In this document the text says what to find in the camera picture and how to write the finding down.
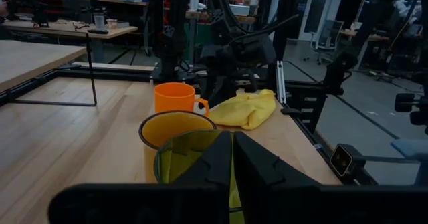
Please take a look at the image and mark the amber translucent mug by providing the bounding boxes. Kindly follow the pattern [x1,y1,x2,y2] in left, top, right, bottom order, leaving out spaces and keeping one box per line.
[138,110,217,184]

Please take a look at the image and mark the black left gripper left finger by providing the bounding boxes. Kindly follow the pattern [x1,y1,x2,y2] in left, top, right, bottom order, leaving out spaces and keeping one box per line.
[173,130,233,187]

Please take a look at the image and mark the green ribbed plastic cup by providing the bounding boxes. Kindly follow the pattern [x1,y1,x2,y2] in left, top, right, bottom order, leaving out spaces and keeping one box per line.
[153,129,247,224]

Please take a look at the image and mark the yellow cloth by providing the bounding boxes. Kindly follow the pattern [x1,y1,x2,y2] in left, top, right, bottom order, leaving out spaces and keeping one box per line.
[207,88,278,131]

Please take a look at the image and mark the black table-level camera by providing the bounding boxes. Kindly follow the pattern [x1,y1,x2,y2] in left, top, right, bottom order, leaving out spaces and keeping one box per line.
[329,143,367,179]

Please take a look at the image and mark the grey office chair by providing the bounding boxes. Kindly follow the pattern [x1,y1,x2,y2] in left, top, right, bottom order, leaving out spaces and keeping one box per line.
[302,19,345,66]

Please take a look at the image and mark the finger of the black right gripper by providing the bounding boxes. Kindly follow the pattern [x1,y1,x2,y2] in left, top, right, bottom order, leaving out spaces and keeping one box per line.
[207,76,239,109]
[242,72,259,94]

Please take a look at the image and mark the black knobbed mount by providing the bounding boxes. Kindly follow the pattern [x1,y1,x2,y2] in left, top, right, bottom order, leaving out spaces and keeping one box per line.
[393,92,428,135]

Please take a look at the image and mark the blue padded seat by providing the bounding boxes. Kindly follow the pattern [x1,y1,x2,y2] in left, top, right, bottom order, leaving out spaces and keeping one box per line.
[390,137,428,162]

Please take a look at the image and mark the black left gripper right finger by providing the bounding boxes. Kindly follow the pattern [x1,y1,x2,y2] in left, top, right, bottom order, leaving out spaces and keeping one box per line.
[233,131,322,188]

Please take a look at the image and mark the wooden shelf with black legs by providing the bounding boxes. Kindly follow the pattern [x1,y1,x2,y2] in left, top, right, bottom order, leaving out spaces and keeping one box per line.
[0,33,98,108]

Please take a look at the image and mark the wooden workbench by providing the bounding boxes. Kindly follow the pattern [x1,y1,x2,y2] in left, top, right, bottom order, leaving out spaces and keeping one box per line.
[0,19,139,64]

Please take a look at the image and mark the clear plastic cup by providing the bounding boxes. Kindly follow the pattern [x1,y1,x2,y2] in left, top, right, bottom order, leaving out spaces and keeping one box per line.
[93,13,106,31]

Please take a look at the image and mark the orange plastic mug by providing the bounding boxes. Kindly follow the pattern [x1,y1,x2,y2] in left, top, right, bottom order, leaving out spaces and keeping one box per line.
[154,82,210,116]

